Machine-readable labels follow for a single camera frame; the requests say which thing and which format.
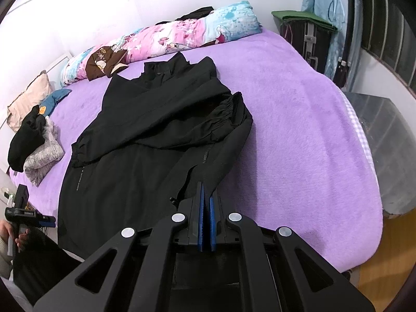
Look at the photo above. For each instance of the purple bed blanket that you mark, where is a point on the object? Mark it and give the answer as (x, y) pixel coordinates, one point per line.
(292, 120)

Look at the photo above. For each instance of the black suitcase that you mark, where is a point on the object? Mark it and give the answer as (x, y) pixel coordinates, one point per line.
(302, 45)

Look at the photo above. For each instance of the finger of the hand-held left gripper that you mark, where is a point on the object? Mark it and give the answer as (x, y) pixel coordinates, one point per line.
(45, 222)

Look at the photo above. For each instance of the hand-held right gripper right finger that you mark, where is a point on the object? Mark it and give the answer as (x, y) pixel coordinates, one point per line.
(213, 224)

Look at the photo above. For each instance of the black folded clothes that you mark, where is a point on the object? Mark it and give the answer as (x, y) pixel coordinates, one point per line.
(24, 139)

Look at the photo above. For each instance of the black jacket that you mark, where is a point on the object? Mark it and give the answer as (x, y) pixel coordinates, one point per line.
(146, 143)

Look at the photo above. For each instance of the blue pillow with orange prints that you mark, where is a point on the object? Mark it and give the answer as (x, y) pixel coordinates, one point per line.
(57, 99)

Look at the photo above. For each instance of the metal window grille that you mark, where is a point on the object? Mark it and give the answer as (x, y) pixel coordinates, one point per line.
(383, 16)

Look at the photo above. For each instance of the black bag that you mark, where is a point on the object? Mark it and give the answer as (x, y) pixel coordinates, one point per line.
(343, 73)

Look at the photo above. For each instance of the black garment on quilt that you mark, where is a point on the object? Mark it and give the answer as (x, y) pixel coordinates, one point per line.
(195, 13)

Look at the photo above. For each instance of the green cloth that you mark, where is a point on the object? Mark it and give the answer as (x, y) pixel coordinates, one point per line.
(302, 18)

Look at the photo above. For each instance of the person's left hand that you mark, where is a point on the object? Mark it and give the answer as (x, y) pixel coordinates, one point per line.
(22, 240)

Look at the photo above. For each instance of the lilac checked bed sheet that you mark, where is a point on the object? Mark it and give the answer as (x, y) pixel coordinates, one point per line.
(364, 136)

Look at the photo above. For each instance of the person's left forearm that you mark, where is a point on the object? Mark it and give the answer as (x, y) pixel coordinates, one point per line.
(4, 253)

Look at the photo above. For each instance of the beige pillow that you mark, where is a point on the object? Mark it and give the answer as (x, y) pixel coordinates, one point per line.
(29, 104)

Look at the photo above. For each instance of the brown printed garment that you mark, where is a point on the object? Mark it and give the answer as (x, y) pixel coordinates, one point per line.
(104, 63)

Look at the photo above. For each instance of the light blue curtain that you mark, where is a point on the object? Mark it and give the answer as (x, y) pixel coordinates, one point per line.
(320, 16)

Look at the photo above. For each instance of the grey knit garment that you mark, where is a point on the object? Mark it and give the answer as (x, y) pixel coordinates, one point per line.
(44, 156)

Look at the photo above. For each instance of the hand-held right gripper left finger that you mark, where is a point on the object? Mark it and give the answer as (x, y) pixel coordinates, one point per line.
(201, 221)

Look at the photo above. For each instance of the floral pink blue quilt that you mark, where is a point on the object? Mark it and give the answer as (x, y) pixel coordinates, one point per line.
(182, 32)

